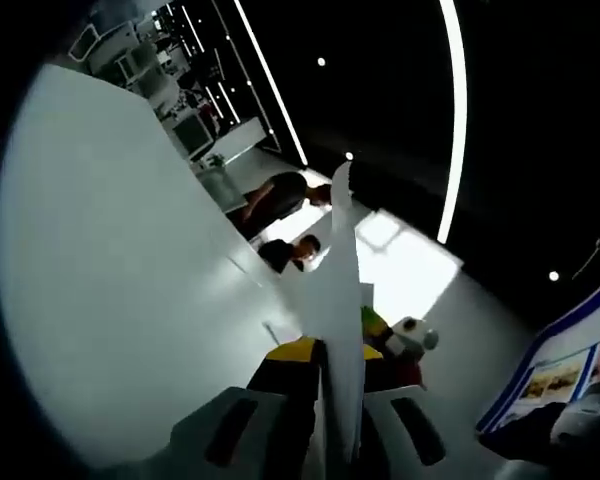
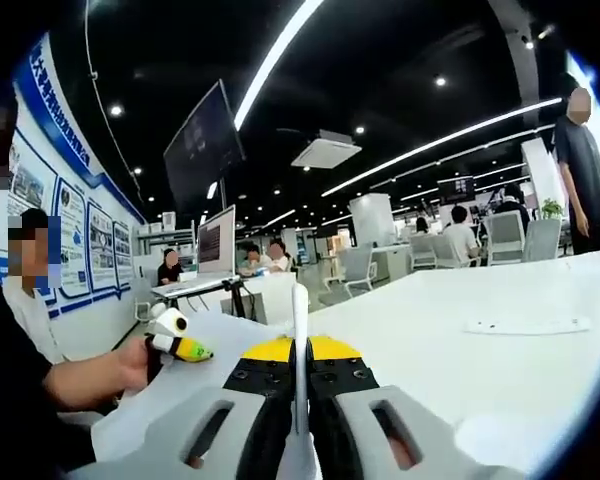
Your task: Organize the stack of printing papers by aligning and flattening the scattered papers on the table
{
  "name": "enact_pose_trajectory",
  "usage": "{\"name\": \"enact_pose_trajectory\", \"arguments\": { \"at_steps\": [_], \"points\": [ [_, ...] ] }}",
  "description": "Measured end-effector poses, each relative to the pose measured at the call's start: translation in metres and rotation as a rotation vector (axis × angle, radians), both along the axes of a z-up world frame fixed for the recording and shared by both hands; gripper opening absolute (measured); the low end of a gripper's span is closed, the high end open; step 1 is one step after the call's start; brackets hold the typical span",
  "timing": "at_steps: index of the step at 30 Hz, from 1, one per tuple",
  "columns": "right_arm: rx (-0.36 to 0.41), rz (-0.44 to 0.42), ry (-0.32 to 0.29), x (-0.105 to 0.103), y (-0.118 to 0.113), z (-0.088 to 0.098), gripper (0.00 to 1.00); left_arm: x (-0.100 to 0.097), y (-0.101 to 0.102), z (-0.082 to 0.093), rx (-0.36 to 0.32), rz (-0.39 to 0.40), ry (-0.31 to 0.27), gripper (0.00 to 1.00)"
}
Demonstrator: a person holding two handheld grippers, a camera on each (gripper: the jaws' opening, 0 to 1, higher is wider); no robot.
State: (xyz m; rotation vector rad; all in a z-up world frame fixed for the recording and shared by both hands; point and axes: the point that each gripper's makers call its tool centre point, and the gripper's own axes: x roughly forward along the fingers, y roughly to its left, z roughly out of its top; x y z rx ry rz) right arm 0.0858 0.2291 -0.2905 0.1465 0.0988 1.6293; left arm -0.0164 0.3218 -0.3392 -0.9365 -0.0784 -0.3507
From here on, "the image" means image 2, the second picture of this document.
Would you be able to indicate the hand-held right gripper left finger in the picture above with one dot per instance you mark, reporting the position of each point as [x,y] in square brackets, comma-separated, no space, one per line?
[170,440]

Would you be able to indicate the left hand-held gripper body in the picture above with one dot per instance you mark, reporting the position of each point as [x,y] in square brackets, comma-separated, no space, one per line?
[167,320]

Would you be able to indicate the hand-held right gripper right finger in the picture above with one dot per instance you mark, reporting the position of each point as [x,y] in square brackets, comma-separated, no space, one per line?
[430,435]

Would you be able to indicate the white cloth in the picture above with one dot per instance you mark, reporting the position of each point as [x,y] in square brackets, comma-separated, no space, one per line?
[230,340]

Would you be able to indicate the white printing paper sheet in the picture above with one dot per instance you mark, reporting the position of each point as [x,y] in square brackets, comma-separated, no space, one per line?
[300,320]

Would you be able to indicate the person's left hand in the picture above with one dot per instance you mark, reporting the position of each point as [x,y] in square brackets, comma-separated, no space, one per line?
[130,367]

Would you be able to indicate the white stand desk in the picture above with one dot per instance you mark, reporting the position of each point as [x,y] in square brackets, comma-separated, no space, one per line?
[195,286]

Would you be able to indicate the white table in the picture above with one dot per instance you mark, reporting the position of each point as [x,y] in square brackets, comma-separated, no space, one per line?
[455,375]

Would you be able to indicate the white storage shelf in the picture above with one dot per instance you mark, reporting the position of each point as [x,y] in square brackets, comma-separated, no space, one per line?
[150,240]

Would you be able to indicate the white low counter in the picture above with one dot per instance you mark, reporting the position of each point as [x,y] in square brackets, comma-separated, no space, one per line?
[270,300]

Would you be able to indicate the silver computer monitor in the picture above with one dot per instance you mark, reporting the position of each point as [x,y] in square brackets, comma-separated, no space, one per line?
[215,240]

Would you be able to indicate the person's dark shirt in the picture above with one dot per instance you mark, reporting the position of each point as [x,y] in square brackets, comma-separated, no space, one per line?
[10,400]

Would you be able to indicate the large black hanging television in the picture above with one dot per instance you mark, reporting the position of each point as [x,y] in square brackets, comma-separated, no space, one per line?
[205,150]

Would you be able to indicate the white mesh office chair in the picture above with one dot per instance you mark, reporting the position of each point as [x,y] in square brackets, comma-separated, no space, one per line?
[357,265]
[505,235]
[542,240]

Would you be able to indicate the white ceiling air conditioner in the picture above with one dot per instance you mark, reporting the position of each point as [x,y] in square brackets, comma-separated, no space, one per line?
[325,150]

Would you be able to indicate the black hanging display screen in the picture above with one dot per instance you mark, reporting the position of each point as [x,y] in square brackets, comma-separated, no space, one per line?
[456,189]

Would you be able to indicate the green potted plant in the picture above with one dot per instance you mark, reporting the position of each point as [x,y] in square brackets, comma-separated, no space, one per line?
[552,207]

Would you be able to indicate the long ceiling light strip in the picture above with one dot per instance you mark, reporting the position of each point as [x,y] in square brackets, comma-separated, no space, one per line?
[275,60]

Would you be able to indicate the curved ceiling light strip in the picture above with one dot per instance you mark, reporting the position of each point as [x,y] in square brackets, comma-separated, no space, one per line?
[430,145]

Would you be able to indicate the blue and white wall poster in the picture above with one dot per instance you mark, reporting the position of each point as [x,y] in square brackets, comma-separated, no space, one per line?
[80,240]

